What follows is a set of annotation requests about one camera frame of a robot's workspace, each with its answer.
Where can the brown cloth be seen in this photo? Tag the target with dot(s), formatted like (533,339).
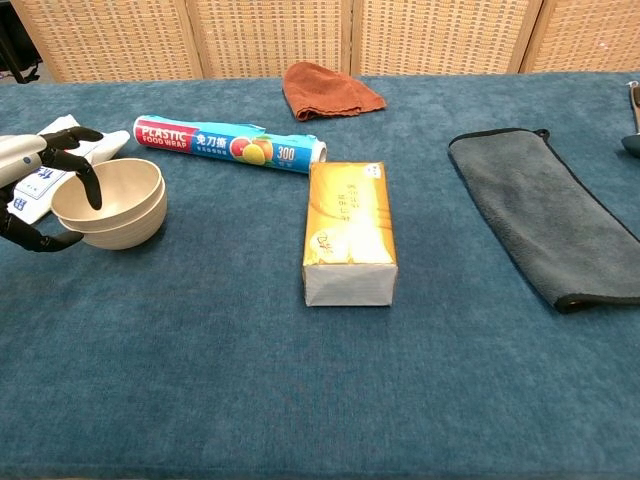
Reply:
(325,92)

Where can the grey microfibre cloth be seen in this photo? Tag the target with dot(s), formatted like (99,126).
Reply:
(545,215)

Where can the beige bowl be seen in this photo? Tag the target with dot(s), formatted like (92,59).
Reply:
(130,230)
(125,185)

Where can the plastic food wrap box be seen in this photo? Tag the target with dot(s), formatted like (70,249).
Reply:
(215,142)

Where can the blue table mat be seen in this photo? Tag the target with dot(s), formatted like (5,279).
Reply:
(225,375)

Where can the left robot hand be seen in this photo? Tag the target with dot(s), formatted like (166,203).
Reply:
(20,155)

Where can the black tripod stand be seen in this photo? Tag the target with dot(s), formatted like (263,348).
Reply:
(12,62)

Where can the gold tissue pack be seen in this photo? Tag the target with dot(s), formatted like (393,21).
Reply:
(350,225)

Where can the white printed food bag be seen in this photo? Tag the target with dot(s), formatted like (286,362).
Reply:
(107,145)

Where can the woven folding screen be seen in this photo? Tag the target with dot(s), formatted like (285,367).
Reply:
(275,35)

